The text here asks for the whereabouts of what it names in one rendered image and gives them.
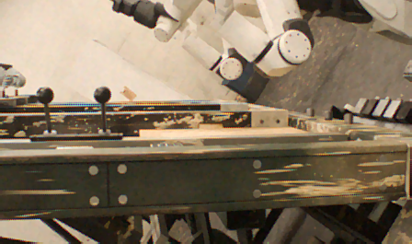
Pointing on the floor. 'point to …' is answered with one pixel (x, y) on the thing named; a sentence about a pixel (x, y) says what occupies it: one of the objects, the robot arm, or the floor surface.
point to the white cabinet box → (117, 76)
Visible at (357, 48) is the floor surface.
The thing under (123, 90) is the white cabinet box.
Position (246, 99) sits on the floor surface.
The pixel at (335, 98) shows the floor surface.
